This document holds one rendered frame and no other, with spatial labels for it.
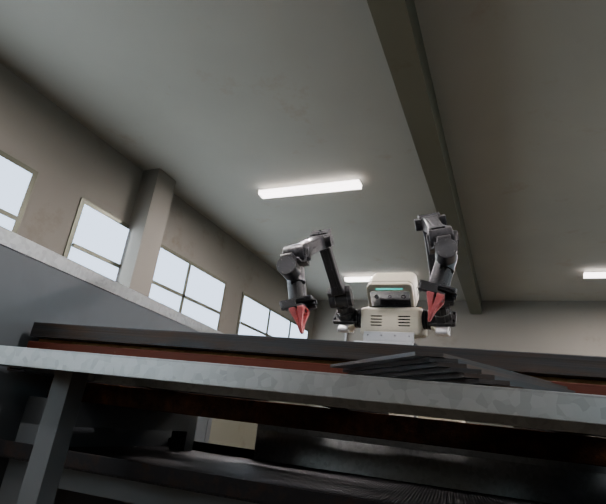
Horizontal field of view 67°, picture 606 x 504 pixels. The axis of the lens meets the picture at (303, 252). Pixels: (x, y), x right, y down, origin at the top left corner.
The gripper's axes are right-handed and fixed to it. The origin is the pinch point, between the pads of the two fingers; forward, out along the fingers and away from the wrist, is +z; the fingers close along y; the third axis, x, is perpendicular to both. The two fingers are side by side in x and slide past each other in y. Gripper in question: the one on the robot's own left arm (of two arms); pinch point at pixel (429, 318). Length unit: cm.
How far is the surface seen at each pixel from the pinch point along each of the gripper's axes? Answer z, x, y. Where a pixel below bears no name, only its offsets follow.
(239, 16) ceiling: -187, 71, -179
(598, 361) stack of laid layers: 8.9, -35.6, 32.3
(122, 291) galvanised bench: 20, -3, -97
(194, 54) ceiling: -176, 97, -227
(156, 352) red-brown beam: 34, -35, -51
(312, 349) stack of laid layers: 22.1, -35.2, -16.8
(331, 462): 47, 44, -23
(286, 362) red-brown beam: 26.2, -35.0, -21.2
